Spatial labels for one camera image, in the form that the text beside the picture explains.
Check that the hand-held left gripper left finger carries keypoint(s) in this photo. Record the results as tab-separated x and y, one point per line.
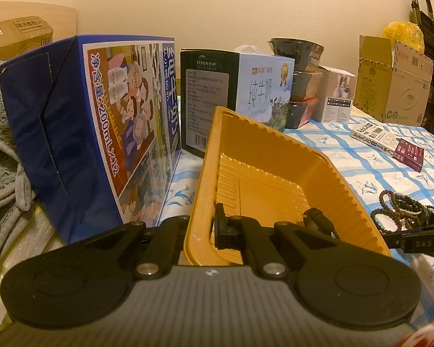
173	231

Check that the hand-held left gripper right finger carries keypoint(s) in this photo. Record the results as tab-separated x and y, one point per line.
222	229

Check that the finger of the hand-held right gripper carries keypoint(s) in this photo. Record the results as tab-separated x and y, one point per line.
394	241

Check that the yellow plastic tray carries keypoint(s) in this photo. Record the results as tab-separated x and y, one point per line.
275	173

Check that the blue checked tablecloth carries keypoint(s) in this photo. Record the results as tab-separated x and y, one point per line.
383	177

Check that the black hair clip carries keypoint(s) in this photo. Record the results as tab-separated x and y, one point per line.
316	218

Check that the red patterned clothing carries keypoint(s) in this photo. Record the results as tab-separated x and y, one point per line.
432	336

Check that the white and maroon book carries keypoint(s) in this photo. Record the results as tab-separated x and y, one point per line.
390	144

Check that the blue cartoon milk carton box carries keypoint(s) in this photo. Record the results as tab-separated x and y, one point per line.
94	115

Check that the green and white milk box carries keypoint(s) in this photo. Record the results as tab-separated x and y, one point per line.
264	86

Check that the large open cardboard box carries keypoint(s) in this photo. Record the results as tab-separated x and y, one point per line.
394	86

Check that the small white product box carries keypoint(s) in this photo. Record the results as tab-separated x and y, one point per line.
336	94

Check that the black orange snack bag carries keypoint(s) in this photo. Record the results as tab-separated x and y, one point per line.
305	85

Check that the grey towel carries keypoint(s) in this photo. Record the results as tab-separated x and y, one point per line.
3	144

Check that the black folding cart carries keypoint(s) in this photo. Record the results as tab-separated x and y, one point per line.
432	43

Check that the yellow plastic bag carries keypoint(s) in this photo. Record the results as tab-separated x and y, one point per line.
403	36

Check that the taped brown cardboard box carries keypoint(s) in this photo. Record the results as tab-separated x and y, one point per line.
18	39

